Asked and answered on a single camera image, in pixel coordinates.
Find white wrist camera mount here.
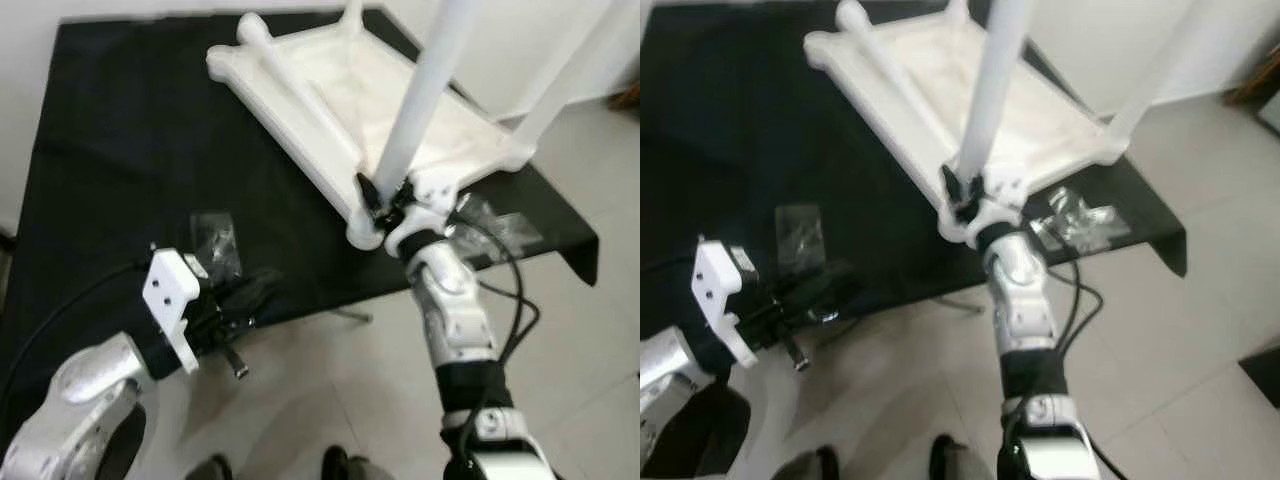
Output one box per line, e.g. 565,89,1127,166
692,238,759,369
968,168,1033,249
383,172,463,259
142,248,201,376

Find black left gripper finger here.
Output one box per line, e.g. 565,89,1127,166
780,290,857,324
215,268,282,299
220,296,287,329
775,262,852,294

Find white plastic table top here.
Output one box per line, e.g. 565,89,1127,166
205,10,538,251
803,5,1131,246

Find grey robot right leg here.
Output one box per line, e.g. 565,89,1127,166
928,435,986,480
320,447,386,480

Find clear tape cross patch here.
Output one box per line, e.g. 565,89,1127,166
1030,188,1131,251
450,195,546,263

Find clear tape strip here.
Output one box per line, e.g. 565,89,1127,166
190,210,244,286
775,203,829,271

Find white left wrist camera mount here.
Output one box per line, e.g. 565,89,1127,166
142,248,201,376
692,238,759,369

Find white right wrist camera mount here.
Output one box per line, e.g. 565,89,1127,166
383,172,463,259
968,168,1033,249

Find grey robot left leg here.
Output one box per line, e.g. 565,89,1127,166
775,447,841,480
185,453,236,480

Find black tablecloth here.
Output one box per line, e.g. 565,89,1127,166
640,0,1189,346
0,8,601,421

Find grey robot leg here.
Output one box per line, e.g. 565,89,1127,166
320,447,386,480
928,435,986,480
775,447,841,480
185,453,236,480

